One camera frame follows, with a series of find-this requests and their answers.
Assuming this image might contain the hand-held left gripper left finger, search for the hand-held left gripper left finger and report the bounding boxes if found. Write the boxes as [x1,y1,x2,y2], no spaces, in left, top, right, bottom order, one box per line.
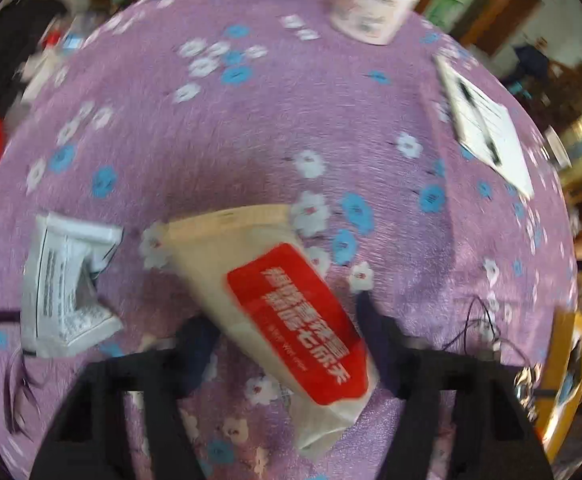
[30,316,220,480]

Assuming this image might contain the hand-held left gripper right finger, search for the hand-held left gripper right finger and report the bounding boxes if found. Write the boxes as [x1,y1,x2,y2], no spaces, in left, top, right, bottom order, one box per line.
[356,291,555,480]

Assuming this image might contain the red label tissue pack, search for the red label tissue pack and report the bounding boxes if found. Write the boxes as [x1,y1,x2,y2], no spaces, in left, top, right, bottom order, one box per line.
[163,205,379,458]

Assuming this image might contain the yellow cardboard box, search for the yellow cardboard box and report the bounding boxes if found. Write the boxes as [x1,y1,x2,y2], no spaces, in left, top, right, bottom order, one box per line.
[538,310,582,461]

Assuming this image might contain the thin black thread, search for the thin black thread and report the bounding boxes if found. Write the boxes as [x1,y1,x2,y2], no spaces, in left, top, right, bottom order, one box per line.
[444,295,527,366]

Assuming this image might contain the crumpled white printed packet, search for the crumpled white printed packet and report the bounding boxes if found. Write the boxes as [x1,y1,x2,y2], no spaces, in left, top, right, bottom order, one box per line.
[21,212,124,358]

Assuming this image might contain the eyeglasses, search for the eyeglasses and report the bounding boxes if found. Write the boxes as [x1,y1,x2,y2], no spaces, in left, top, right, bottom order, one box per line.
[0,309,39,436]

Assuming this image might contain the white notepad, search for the white notepad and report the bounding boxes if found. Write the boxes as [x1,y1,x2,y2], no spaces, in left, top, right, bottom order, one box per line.
[433,52,534,198]

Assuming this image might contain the black pen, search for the black pen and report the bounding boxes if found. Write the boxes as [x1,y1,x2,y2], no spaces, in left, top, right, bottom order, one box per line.
[458,82,501,161]

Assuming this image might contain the white plastic jar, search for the white plastic jar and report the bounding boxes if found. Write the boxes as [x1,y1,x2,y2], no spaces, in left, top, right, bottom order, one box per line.
[328,0,424,46]

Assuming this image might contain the wooden door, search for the wooden door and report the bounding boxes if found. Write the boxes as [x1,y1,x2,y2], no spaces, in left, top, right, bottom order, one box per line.
[471,0,544,56]

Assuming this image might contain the dark coat on stair post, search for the dark coat on stair post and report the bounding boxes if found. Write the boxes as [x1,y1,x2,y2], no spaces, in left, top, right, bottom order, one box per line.
[514,42,552,83]

